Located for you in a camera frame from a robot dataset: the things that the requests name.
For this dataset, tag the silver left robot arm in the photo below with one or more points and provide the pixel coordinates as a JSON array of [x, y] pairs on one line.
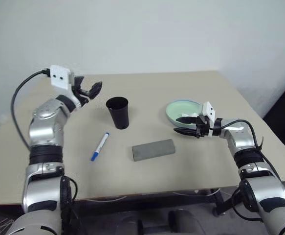
[[44, 127]]

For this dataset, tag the black plastic cup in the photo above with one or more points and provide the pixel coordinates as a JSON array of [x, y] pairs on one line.
[[120, 117]]

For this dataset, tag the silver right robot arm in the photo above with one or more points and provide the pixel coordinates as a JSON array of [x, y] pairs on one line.
[[242, 139]]

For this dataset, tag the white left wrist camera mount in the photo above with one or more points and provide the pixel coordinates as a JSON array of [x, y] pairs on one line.
[[59, 77]]

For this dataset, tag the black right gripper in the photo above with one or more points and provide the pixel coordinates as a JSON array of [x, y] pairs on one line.
[[202, 127]]

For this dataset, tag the blue capped whiteboard marker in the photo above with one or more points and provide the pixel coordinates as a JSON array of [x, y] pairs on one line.
[[100, 146]]

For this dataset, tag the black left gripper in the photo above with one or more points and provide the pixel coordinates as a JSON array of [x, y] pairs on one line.
[[81, 95]]

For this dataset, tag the black metal table frame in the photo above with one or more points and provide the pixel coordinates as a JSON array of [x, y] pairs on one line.
[[144, 200]]

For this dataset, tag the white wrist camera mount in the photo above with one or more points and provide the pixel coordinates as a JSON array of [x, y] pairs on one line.
[[59, 77], [208, 110]]

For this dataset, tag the light green bowl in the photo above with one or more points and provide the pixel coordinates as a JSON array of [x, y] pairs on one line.
[[179, 109]]

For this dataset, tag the white paper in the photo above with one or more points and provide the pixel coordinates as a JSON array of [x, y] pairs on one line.
[[190, 114]]

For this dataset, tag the blue round plate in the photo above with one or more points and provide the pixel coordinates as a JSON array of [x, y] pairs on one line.
[[171, 120]]

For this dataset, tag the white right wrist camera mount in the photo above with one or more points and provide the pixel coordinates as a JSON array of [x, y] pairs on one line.
[[208, 110]]

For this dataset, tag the gray whiteboard eraser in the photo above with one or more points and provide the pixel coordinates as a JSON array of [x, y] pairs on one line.
[[153, 149]]

